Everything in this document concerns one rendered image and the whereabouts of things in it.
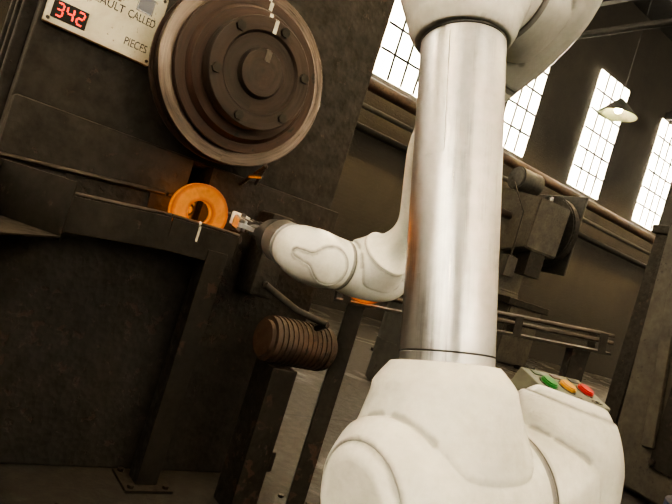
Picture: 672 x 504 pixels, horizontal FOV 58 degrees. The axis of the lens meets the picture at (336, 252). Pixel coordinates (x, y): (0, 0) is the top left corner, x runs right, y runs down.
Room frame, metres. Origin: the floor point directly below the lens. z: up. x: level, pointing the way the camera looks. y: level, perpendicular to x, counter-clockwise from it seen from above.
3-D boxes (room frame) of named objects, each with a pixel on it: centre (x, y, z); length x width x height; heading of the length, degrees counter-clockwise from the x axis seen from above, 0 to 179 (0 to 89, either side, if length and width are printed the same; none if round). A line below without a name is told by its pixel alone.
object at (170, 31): (1.61, 0.38, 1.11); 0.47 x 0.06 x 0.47; 125
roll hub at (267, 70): (1.53, 0.32, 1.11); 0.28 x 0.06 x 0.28; 125
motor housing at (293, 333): (1.69, 0.03, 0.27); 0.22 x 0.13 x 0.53; 125
